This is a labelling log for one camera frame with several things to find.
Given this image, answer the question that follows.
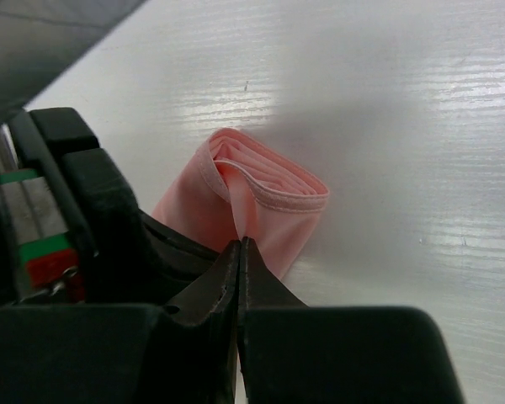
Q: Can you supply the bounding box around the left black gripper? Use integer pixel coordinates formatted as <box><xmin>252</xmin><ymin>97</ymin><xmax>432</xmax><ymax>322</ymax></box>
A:
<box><xmin>0</xmin><ymin>108</ymin><xmax>217</xmax><ymax>306</ymax></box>

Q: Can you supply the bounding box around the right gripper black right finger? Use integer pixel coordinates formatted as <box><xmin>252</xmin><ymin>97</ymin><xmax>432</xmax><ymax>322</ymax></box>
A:
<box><xmin>237</xmin><ymin>238</ymin><xmax>464</xmax><ymax>403</ymax></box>

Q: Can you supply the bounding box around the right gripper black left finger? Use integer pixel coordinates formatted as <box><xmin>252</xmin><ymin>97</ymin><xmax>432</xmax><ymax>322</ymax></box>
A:
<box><xmin>0</xmin><ymin>241</ymin><xmax>240</xmax><ymax>403</ymax></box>

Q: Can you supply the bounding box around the pink satin napkin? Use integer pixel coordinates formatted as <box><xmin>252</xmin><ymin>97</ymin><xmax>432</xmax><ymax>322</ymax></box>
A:
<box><xmin>152</xmin><ymin>128</ymin><xmax>329</xmax><ymax>279</ymax></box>

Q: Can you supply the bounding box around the aluminium rail frame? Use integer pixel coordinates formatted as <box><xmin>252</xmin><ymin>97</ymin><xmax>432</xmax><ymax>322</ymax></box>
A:
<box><xmin>0</xmin><ymin>0</ymin><xmax>143</xmax><ymax>127</ymax></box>

